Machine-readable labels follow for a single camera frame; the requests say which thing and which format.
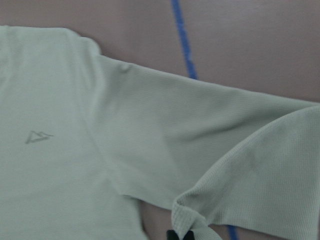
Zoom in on olive green long-sleeve shirt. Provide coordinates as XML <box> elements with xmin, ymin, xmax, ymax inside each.
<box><xmin>0</xmin><ymin>25</ymin><xmax>320</xmax><ymax>240</ymax></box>

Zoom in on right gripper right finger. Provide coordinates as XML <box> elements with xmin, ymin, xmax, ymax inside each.
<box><xmin>183</xmin><ymin>230</ymin><xmax>195</xmax><ymax>240</ymax></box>

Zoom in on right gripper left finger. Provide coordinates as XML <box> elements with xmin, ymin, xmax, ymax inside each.
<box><xmin>166</xmin><ymin>229</ymin><xmax>179</xmax><ymax>240</ymax></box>

